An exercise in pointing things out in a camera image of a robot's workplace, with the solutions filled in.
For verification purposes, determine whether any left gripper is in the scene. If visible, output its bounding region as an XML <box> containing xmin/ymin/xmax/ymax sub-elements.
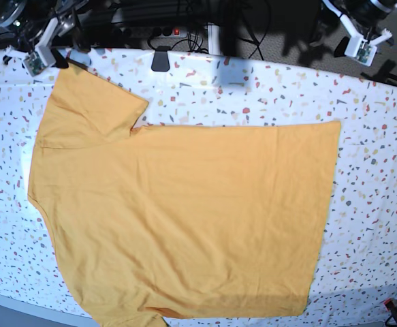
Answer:
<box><xmin>334</xmin><ymin>14</ymin><xmax>394</xmax><ymax>57</ymax></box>

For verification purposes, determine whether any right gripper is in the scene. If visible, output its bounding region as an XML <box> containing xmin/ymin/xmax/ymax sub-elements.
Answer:
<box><xmin>16</xmin><ymin>1</ymin><xmax>91</xmax><ymax>53</ymax></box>

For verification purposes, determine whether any yellow T-shirt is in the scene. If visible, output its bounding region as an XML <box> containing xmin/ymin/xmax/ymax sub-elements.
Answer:
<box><xmin>28</xmin><ymin>66</ymin><xmax>340</xmax><ymax>326</ymax></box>

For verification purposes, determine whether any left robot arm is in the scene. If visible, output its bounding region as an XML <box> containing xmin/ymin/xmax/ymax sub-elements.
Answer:
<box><xmin>315</xmin><ymin>0</ymin><xmax>397</xmax><ymax>66</ymax></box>

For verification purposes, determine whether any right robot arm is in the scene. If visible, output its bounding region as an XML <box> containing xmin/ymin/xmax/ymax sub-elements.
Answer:
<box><xmin>0</xmin><ymin>1</ymin><xmax>88</xmax><ymax>53</ymax></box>

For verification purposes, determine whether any white power strip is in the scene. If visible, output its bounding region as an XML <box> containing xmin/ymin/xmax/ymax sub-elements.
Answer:
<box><xmin>125</xmin><ymin>27</ymin><xmax>188</xmax><ymax>38</ymax></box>

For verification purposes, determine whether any black table clamp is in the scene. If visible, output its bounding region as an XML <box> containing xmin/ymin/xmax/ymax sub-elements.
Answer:
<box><xmin>151</xmin><ymin>46</ymin><xmax>171</xmax><ymax>72</ymax></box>

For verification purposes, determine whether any terrazzo patterned table cloth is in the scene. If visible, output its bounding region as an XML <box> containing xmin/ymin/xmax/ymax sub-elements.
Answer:
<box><xmin>0</xmin><ymin>49</ymin><xmax>397</xmax><ymax>326</ymax></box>

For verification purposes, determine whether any red clamp at corner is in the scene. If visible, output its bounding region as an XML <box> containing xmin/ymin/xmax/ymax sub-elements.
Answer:
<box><xmin>384</xmin><ymin>299</ymin><xmax>397</xmax><ymax>327</ymax></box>

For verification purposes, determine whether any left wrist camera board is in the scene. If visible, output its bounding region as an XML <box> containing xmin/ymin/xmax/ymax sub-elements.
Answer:
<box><xmin>344</xmin><ymin>37</ymin><xmax>377</xmax><ymax>66</ymax></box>

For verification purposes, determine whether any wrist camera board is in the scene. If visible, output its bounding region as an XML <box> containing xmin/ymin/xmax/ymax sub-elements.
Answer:
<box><xmin>22</xmin><ymin>52</ymin><xmax>56</xmax><ymax>77</ymax></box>
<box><xmin>344</xmin><ymin>37</ymin><xmax>377</xmax><ymax>66</ymax></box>

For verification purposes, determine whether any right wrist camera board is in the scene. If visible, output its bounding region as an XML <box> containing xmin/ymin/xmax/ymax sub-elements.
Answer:
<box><xmin>22</xmin><ymin>52</ymin><xmax>56</xmax><ymax>77</ymax></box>

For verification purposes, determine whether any aluminium frame post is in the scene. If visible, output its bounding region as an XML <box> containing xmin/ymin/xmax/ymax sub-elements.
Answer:
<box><xmin>207</xmin><ymin>23</ymin><xmax>223</xmax><ymax>56</ymax></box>

